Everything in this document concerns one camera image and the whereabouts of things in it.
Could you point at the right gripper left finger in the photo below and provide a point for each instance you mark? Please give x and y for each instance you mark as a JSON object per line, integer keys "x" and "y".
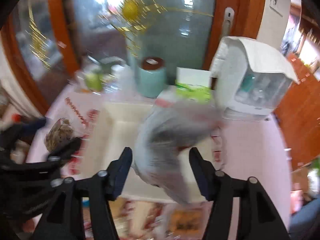
{"x": 63, "y": 219}

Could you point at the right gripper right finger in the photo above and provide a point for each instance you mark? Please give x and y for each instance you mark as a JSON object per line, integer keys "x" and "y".
{"x": 258, "y": 217}

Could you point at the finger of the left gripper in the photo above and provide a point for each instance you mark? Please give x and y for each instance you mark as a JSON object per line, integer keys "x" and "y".
{"x": 32, "y": 127}
{"x": 65, "y": 151}

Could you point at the brown noodle snack packet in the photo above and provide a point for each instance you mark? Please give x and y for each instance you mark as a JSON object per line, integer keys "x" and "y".
{"x": 60, "y": 133}

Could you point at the silver grey snack packet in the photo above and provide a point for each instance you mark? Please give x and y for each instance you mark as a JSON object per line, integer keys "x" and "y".
{"x": 163, "y": 135}

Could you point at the white plastic storage bin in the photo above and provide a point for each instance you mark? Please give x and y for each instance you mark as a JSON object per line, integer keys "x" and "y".
{"x": 116, "y": 128}

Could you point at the bottle with green liquid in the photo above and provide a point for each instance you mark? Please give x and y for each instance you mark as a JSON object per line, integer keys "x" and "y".
{"x": 93, "y": 72}

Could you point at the orange wooden cabinet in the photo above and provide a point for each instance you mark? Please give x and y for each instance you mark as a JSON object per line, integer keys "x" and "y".
{"x": 298, "y": 115}

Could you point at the teal ceramic canister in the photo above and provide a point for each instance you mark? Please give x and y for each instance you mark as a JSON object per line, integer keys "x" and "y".
{"x": 151, "y": 77}

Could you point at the green white tissue box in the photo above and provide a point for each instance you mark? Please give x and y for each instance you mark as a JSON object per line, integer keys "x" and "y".
{"x": 194, "y": 84}

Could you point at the silver door handle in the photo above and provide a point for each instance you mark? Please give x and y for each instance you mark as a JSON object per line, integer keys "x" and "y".
{"x": 227, "y": 22}

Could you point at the wall light switch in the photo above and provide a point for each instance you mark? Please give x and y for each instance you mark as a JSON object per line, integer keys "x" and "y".
{"x": 274, "y": 5}

